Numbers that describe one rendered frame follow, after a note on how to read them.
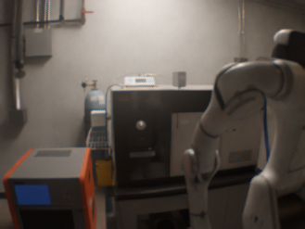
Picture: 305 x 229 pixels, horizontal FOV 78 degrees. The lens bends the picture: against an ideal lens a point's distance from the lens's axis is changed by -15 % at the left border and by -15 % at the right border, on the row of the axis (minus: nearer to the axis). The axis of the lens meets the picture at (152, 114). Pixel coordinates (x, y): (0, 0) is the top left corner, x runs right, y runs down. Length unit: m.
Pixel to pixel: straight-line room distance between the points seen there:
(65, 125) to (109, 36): 1.15
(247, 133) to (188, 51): 1.37
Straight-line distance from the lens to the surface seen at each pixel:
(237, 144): 1.82
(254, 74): 0.48
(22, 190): 1.03
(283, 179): 0.70
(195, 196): 0.74
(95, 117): 1.76
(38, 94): 2.70
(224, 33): 3.03
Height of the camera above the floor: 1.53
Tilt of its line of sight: 10 degrees down
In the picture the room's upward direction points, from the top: straight up
